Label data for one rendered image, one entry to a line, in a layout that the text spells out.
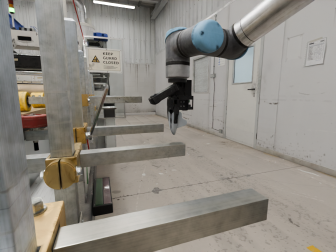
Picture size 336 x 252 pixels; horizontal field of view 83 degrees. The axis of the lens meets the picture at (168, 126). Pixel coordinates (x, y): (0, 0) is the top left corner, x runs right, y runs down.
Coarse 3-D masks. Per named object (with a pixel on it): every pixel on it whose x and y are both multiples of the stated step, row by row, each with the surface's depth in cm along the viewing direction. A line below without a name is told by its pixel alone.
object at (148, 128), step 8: (40, 128) 59; (88, 128) 62; (96, 128) 63; (104, 128) 64; (112, 128) 65; (120, 128) 66; (128, 128) 67; (136, 128) 68; (144, 128) 69; (152, 128) 70; (160, 128) 71; (32, 136) 57; (40, 136) 58
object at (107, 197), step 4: (104, 180) 60; (108, 180) 60; (104, 184) 57; (108, 184) 57; (104, 188) 55; (108, 188) 55; (104, 192) 52; (108, 192) 52; (104, 196) 50; (108, 196) 50; (104, 200) 48; (108, 200) 48
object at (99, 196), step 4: (96, 180) 60; (100, 180) 60; (96, 184) 57; (100, 184) 57; (96, 188) 55; (100, 188) 55; (96, 192) 52; (100, 192) 52; (96, 196) 50; (100, 196) 50; (96, 200) 48; (100, 200) 48; (96, 204) 47; (100, 204) 47
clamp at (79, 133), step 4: (84, 124) 63; (76, 128) 55; (80, 128) 57; (84, 128) 57; (76, 132) 55; (80, 132) 55; (84, 132) 57; (76, 136) 55; (80, 136) 56; (84, 136) 56; (76, 140) 57; (80, 140) 56; (84, 140) 56
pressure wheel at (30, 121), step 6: (24, 114) 59; (30, 114) 57; (36, 114) 60; (42, 114) 59; (24, 120) 54; (30, 120) 55; (36, 120) 55; (42, 120) 57; (24, 126) 54; (30, 126) 55; (36, 126) 56; (42, 126) 57; (36, 144) 59
